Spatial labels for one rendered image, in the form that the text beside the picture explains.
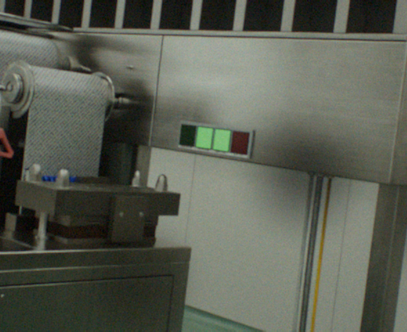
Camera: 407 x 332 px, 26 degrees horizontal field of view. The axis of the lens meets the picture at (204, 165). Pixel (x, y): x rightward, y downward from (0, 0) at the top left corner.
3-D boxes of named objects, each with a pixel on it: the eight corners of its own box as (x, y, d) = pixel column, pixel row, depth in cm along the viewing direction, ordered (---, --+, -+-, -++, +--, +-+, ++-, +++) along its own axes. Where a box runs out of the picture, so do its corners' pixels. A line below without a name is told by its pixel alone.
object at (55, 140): (21, 182, 215) (29, 108, 214) (95, 185, 232) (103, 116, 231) (22, 182, 215) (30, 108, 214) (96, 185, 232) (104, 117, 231)
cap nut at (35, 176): (24, 180, 209) (26, 162, 209) (37, 181, 212) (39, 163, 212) (32, 182, 207) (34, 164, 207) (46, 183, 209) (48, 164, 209)
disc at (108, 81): (75, 123, 241) (82, 70, 241) (77, 124, 242) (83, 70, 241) (109, 128, 231) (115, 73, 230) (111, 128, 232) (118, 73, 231)
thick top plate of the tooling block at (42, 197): (14, 204, 210) (17, 180, 209) (138, 206, 238) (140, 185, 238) (53, 215, 199) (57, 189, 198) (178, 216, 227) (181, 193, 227)
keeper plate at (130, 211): (106, 239, 211) (111, 195, 210) (137, 238, 218) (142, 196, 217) (113, 241, 209) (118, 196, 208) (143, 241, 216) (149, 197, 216)
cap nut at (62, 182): (50, 186, 203) (52, 167, 203) (63, 187, 206) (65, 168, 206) (60, 188, 201) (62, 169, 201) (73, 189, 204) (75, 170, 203)
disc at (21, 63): (-4, 115, 223) (3, 58, 222) (-2, 115, 223) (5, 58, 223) (30, 120, 213) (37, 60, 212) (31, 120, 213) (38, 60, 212)
